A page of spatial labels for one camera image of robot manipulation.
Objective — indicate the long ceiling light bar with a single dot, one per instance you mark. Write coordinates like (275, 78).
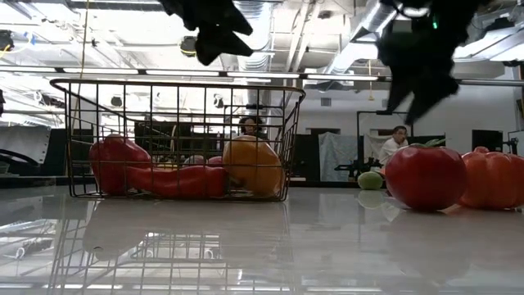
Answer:
(182, 73)

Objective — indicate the red bell pepper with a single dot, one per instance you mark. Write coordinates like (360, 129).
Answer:
(114, 164)

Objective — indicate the green lime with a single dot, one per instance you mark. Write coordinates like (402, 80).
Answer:
(370, 180)

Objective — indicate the silver ventilation duct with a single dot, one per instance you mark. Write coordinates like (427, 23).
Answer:
(360, 33)

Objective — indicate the red tomato green stem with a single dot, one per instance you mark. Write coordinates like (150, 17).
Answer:
(425, 176)

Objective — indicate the orange pumpkin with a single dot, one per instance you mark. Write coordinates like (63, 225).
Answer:
(493, 180)

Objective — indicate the red chili pepper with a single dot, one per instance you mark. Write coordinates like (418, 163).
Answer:
(180, 182)

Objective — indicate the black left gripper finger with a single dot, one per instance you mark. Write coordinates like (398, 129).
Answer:
(233, 25)
(217, 47)

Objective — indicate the yellow bell pepper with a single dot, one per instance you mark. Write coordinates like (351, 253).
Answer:
(254, 164)

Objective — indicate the grey perforated sheet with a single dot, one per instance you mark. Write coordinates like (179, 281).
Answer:
(24, 143)

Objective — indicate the person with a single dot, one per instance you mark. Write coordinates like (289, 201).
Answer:
(391, 149)
(250, 126)

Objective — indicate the black ceiling-hung device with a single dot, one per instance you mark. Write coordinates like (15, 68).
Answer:
(188, 45)

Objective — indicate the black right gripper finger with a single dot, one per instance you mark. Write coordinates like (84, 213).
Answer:
(397, 94)
(425, 98)

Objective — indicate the dark purple plum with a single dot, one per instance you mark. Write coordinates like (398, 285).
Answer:
(194, 160)

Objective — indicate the red apple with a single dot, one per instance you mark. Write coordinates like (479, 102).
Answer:
(215, 160)

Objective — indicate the grey hanging cloth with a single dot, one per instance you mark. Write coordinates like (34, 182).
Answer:
(335, 155)

